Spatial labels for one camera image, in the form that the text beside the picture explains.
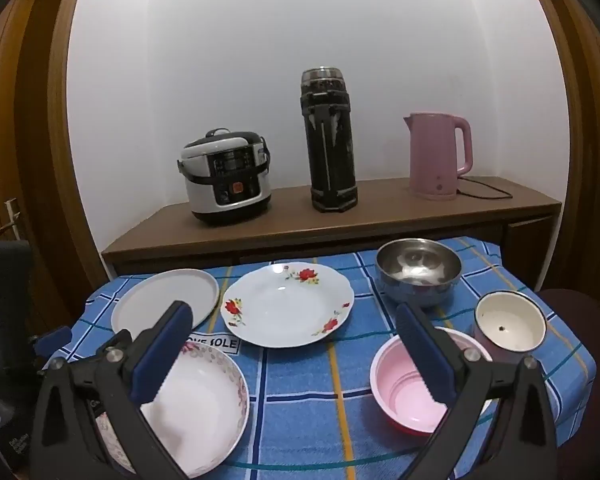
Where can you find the white cloth label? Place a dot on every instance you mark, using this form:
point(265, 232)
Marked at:
point(220, 344)

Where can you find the blue plaid tablecloth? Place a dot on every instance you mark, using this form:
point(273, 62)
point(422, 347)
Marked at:
point(305, 390)

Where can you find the plain white plate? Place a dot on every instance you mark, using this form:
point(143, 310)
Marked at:
point(160, 295)

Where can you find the white and black rice cooker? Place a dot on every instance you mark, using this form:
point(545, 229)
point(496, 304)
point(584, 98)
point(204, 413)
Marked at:
point(225, 175)

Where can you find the stainless steel bowl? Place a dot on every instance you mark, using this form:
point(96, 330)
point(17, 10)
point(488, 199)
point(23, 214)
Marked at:
point(420, 270)

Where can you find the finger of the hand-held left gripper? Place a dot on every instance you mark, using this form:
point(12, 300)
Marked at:
point(55, 337)

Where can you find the brown wooden cabinet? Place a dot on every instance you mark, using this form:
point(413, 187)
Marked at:
point(330, 232)

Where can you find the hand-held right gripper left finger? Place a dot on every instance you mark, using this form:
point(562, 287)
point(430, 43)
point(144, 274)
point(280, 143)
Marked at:
point(162, 355)

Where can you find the pink electric kettle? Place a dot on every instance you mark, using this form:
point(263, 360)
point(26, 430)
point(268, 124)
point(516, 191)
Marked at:
point(432, 155)

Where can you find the white plate with red flowers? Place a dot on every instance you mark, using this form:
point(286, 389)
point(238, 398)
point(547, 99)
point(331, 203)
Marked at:
point(280, 305)

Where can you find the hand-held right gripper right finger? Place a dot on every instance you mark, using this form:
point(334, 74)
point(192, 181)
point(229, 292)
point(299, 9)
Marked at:
point(427, 360)

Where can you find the pink plastic bowl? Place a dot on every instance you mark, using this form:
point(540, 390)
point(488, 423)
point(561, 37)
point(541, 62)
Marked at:
point(405, 385)

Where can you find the tall black thermos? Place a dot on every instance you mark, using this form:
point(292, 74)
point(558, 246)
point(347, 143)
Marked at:
point(330, 150)

